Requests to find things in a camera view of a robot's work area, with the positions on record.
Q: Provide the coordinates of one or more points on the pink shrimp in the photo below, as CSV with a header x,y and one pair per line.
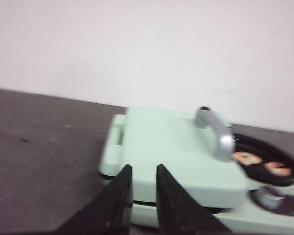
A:
x,y
246,158
278,169

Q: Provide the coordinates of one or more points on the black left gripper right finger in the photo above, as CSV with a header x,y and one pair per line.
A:
x,y
178,213

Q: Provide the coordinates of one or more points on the breakfast maker hinged lid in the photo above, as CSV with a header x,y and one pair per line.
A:
x,y
196,148

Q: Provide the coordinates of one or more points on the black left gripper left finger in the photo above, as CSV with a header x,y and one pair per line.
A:
x,y
109,213

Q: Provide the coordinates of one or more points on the mint green breakfast maker base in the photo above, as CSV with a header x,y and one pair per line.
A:
x,y
250,217

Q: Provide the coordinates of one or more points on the left silver control knob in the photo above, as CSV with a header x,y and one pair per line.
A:
x,y
269,197

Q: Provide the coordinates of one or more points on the black frying pan mint handle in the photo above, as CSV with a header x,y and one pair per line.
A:
x,y
268,153

